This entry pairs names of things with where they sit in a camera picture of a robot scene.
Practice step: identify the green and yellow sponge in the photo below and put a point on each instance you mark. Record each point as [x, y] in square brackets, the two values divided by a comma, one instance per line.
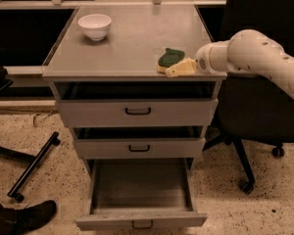
[169, 58]

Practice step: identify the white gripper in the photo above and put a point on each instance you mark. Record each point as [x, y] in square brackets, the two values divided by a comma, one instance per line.
[202, 62]

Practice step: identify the black bottom drawer handle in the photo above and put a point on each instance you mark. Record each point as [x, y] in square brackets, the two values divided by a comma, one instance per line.
[142, 224]

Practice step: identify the black office chair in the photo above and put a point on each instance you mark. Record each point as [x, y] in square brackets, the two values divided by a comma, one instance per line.
[252, 107]

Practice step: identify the black stand base left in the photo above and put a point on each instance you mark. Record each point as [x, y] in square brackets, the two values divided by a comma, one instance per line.
[31, 161]

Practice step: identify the grey drawer cabinet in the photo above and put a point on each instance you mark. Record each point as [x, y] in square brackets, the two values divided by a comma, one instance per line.
[139, 36]

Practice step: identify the bottom grey drawer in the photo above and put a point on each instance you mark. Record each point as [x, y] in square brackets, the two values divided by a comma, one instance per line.
[125, 190]

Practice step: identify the middle grey drawer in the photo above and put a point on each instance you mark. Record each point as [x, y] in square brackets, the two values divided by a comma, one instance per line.
[138, 142]

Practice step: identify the white ceramic bowl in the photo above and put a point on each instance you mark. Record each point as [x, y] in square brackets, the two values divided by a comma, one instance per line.
[95, 26]

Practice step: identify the dark shoe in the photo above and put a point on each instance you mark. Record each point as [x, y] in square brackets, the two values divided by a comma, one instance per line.
[19, 222]

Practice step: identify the black middle drawer handle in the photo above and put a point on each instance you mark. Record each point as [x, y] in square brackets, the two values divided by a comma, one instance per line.
[139, 149]

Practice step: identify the black top drawer handle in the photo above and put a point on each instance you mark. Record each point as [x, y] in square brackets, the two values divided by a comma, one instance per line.
[138, 112]

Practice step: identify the grey drawer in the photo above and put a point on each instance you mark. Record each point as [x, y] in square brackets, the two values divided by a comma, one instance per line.
[112, 104]
[138, 142]
[125, 190]

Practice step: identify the top grey drawer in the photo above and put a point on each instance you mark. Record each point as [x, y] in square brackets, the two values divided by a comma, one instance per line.
[112, 104]

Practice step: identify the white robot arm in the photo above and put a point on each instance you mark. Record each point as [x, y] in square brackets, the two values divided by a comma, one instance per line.
[247, 51]

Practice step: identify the black drawer handle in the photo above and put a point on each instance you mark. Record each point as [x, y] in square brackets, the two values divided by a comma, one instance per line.
[142, 224]
[138, 112]
[139, 149]

